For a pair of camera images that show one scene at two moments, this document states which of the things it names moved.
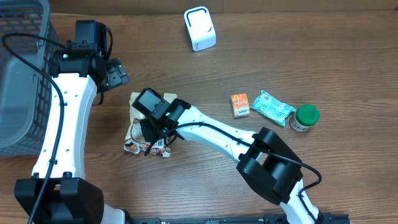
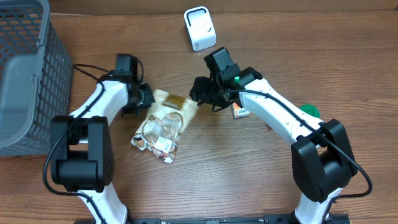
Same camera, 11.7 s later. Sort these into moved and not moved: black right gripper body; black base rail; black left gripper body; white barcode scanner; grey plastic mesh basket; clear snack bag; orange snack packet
Moved: black left gripper body; black right gripper body; clear snack bag
Not moved: grey plastic mesh basket; black base rail; orange snack packet; white barcode scanner
